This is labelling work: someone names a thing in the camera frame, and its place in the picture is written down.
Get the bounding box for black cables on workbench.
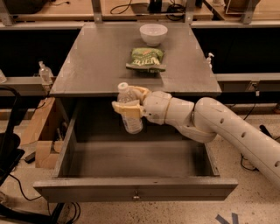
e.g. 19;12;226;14
108;0;186;22

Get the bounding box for clear plastic water bottle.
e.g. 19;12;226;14
117;82;143;134

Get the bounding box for wooden background workbench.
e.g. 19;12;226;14
13;0;280;22

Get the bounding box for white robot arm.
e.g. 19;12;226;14
112;86;280;188

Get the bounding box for brown cardboard box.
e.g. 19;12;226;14
21;97;63;169

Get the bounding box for metal drawer knob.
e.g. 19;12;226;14
132;190;140;201

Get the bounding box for clear sanitizer pump bottle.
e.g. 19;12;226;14
38;61;53;85

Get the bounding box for green chip bag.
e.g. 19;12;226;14
126;47;166;73

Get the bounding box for small white pump bottle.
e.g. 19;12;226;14
206;52;214;69

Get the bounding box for white ceramic bowl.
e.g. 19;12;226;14
139;24;168;46

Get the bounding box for black floor cable left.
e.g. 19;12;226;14
0;173;81;224

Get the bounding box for grey cabinet with top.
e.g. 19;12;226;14
51;22;221;98

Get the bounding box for black chair frame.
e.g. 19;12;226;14
0;86;25;186

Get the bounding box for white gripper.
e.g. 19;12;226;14
112;86;172;125

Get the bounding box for open grey top drawer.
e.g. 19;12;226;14
34;98;238;203

